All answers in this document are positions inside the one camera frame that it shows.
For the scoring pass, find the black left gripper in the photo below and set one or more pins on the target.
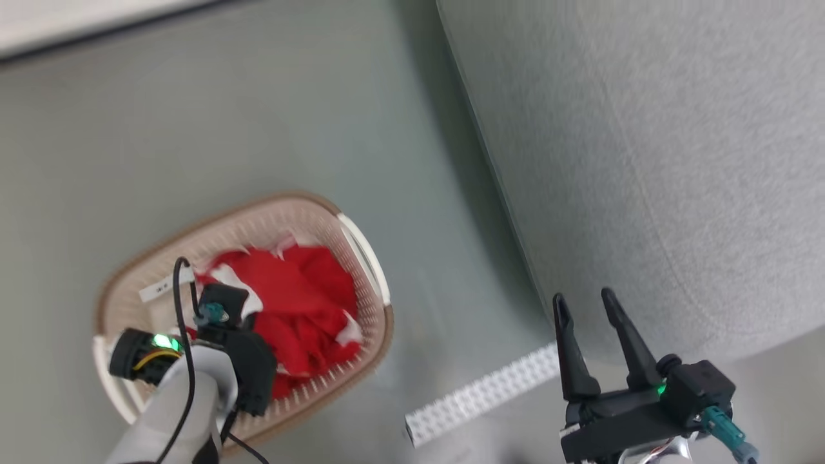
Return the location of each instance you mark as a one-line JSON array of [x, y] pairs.
[[254, 374]]

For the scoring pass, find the grey fabric sofa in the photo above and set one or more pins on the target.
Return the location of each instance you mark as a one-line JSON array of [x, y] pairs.
[[644, 161]]

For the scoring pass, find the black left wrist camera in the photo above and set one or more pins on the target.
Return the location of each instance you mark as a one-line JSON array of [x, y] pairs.
[[225, 298]]

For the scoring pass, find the white label sticker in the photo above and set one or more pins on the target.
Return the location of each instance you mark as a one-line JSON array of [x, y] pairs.
[[158, 291]]

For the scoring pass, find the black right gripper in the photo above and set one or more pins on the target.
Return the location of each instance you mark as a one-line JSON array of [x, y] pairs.
[[612, 422]]

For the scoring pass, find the dark grey baseboard strip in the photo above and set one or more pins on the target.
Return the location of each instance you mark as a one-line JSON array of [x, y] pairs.
[[97, 35]]

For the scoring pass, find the white perforated strip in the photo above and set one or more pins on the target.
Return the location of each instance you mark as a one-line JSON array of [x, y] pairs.
[[477, 393]]

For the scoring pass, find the red and white clothing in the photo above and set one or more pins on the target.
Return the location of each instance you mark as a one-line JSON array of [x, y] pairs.
[[303, 290]]

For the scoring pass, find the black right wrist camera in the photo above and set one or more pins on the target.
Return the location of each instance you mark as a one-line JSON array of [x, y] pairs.
[[699, 390]]

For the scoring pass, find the cream basket with brown rim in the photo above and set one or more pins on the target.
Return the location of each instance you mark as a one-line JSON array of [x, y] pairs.
[[309, 219]]

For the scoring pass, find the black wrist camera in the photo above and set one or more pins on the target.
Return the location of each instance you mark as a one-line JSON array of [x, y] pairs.
[[225, 298], [699, 390]]

